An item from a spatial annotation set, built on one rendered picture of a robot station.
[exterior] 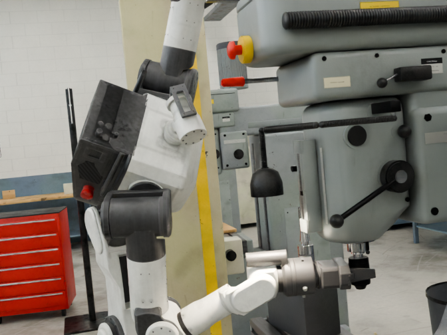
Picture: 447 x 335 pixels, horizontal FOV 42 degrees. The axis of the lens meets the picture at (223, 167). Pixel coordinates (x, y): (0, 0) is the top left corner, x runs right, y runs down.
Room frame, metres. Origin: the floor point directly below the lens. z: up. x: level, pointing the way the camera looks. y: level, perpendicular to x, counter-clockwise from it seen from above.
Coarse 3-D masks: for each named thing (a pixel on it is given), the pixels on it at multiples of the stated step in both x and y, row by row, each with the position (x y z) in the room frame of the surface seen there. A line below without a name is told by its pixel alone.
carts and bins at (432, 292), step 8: (432, 288) 3.27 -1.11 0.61; (440, 288) 3.30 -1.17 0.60; (432, 296) 3.26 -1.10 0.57; (440, 296) 3.30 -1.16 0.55; (432, 304) 3.06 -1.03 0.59; (440, 304) 2.99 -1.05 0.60; (432, 312) 3.07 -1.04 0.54; (440, 312) 3.00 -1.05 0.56; (432, 320) 3.09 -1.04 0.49; (440, 320) 3.01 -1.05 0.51; (432, 328) 3.11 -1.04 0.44
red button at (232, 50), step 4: (228, 44) 1.30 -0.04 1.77; (232, 44) 1.28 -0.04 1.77; (228, 48) 1.29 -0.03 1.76; (232, 48) 1.28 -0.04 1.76; (236, 48) 1.29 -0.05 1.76; (240, 48) 1.29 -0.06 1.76; (228, 52) 1.30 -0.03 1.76; (232, 52) 1.28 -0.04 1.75; (236, 52) 1.29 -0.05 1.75; (240, 52) 1.30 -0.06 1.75; (232, 56) 1.29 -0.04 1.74
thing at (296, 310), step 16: (336, 288) 1.70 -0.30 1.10; (272, 304) 1.82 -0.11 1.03; (288, 304) 1.73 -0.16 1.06; (304, 304) 1.65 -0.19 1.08; (320, 304) 1.67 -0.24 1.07; (336, 304) 1.70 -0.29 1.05; (272, 320) 1.83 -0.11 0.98; (288, 320) 1.74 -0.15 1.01; (304, 320) 1.65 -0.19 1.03; (320, 320) 1.67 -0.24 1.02; (336, 320) 1.69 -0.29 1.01
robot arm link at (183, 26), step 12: (180, 0) 1.55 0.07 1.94; (192, 0) 1.55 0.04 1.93; (204, 0) 1.57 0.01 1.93; (180, 12) 1.55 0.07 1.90; (192, 12) 1.55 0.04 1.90; (168, 24) 1.58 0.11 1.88; (180, 24) 1.55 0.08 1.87; (192, 24) 1.56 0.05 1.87; (168, 36) 1.57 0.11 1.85; (180, 36) 1.55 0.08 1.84; (192, 36) 1.57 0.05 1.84; (180, 48) 1.56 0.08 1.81; (192, 48) 1.57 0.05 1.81
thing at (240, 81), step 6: (228, 78) 1.39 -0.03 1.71; (234, 78) 1.40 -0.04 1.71; (240, 78) 1.40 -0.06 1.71; (246, 78) 1.41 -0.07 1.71; (252, 78) 1.41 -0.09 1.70; (258, 78) 1.41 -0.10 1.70; (264, 78) 1.42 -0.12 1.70; (270, 78) 1.42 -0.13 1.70; (276, 78) 1.42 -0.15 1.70; (222, 84) 1.39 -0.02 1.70; (228, 84) 1.39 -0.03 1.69; (234, 84) 1.40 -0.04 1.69; (240, 84) 1.40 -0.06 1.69
